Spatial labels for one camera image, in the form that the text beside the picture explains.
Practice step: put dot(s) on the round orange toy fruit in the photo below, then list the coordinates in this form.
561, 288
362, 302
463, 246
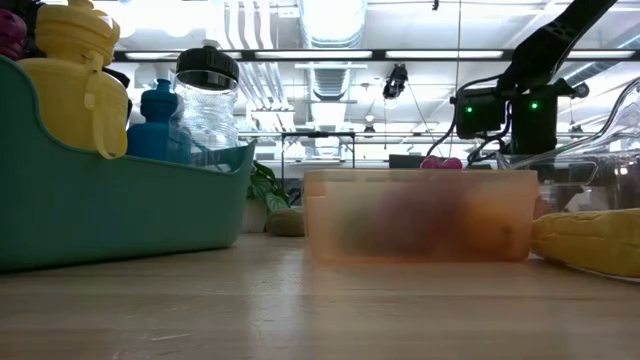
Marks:
540, 207

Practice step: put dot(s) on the yellow squeeze bottle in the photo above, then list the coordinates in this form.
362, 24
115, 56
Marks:
65, 95

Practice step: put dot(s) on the clear plastic bin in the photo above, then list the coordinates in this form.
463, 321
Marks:
617, 175

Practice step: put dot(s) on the yellow toy banana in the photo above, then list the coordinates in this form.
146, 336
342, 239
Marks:
590, 240

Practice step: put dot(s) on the blue squeeze bottle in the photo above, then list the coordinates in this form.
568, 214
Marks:
157, 130

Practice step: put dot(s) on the clear bottle black lid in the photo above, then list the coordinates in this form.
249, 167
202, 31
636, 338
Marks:
207, 65

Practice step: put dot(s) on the teal plastic bin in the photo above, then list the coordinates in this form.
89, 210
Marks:
125, 215

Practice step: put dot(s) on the black toy grape bunch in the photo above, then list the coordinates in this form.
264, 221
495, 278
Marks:
380, 230

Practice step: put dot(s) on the brown kiwi fruit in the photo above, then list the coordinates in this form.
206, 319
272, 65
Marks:
286, 222

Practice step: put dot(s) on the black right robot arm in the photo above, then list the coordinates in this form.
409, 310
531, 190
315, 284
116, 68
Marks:
545, 45

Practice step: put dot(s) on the black ceiling fixture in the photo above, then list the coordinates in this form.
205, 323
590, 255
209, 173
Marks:
395, 81
580, 90

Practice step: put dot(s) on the black rectangular box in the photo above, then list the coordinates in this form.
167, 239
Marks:
405, 161

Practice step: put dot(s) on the artificial striped green plant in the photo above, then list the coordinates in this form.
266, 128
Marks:
265, 187

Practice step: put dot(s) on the black crossbar with light strips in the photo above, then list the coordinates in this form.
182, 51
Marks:
310, 54

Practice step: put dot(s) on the orange translucent plastic bin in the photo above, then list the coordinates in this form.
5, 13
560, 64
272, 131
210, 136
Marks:
325, 220

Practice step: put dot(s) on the silver ventilation duct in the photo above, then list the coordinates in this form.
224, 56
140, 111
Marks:
332, 30

